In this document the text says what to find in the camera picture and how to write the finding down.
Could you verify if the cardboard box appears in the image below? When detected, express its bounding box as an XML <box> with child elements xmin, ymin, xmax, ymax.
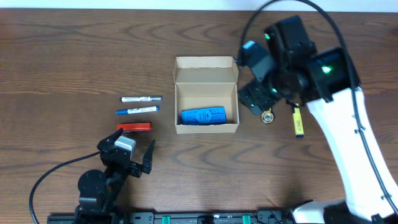
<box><xmin>173</xmin><ymin>56</ymin><xmax>239</xmax><ymax>134</ymax></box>

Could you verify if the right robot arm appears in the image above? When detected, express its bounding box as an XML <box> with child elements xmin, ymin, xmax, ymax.
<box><xmin>238</xmin><ymin>16</ymin><xmax>397</xmax><ymax>223</ymax></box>

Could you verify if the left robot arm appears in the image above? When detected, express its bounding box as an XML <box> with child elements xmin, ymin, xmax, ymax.
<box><xmin>73</xmin><ymin>128</ymin><xmax>155</xmax><ymax>223</ymax></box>

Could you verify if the blue whiteboard marker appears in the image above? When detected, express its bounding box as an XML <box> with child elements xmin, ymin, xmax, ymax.
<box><xmin>116</xmin><ymin>106</ymin><xmax>159</xmax><ymax>116</ymax></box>

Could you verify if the yellow highlighter pen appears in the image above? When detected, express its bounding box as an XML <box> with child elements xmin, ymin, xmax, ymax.
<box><xmin>292</xmin><ymin>103</ymin><xmax>304</xmax><ymax>138</ymax></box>

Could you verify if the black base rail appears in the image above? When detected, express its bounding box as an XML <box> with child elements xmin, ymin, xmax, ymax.
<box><xmin>47</xmin><ymin>210</ymin><xmax>295</xmax><ymax>224</ymax></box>

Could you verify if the blue magnetic whiteboard eraser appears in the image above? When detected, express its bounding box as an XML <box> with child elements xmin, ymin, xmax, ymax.
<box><xmin>181</xmin><ymin>107</ymin><xmax>227</xmax><ymax>125</ymax></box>

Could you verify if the correction tape dispenser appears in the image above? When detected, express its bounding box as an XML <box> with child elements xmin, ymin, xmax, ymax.
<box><xmin>261</xmin><ymin>108</ymin><xmax>274</xmax><ymax>124</ymax></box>

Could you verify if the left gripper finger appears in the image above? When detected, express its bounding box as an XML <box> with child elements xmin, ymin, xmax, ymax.
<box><xmin>97</xmin><ymin>128</ymin><xmax>123</xmax><ymax>152</ymax></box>
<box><xmin>142</xmin><ymin>139</ymin><xmax>155</xmax><ymax>174</ymax></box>

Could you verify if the black whiteboard marker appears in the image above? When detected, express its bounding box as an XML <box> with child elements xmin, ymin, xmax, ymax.
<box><xmin>120</xmin><ymin>96</ymin><xmax>162</xmax><ymax>103</ymax></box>

